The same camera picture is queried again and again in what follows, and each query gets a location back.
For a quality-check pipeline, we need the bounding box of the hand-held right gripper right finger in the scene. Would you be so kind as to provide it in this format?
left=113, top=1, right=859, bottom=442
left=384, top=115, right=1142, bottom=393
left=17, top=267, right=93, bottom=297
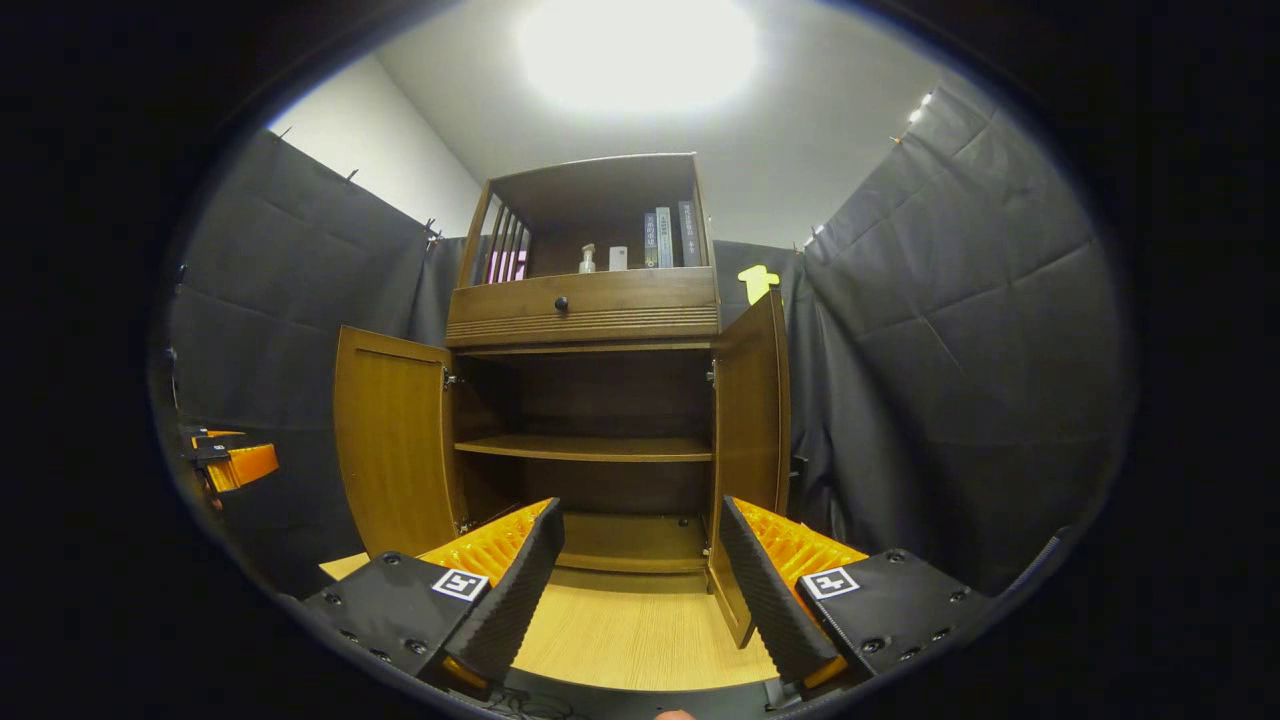
left=715, top=495, right=991, bottom=691

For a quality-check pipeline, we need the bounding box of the black backdrop cloth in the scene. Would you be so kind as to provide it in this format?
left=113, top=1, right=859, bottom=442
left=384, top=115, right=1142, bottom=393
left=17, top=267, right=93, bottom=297
left=165, top=75, right=1136, bottom=601

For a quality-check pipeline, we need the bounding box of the wooden drawer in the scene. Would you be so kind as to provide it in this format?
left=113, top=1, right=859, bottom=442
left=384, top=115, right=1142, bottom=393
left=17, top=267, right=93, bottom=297
left=447, top=266, right=721, bottom=348

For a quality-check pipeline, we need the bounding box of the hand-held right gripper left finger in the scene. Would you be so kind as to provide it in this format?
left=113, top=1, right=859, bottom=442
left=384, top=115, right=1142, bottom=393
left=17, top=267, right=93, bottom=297
left=300, top=497, right=566, bottom=698

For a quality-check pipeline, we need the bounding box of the inner wooden shelf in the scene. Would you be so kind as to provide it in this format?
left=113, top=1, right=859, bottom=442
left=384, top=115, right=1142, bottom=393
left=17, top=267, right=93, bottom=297
left=455, top=434, right=713, bottom=463

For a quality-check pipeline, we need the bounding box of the wooden double-door shoe cabinet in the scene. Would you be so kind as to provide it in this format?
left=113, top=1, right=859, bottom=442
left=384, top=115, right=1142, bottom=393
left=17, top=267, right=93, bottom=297
left=445, top=152, right=721, bottom=574

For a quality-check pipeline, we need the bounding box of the wooden cabinet door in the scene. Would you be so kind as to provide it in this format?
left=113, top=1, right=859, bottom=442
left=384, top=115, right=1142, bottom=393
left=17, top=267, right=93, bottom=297
left=333, top=325, right=469, bottom=558
left=706, top=290, right=791, bottom=649

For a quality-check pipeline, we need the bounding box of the grey mesh chair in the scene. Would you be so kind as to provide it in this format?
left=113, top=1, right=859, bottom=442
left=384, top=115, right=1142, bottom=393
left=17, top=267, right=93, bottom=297
left=1000, top=525, right=1071, bottom=601

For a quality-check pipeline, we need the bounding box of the ceiling light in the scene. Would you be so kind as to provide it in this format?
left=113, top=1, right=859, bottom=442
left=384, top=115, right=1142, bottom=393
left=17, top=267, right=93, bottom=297
left=515, top=0, right=761, bottom=116

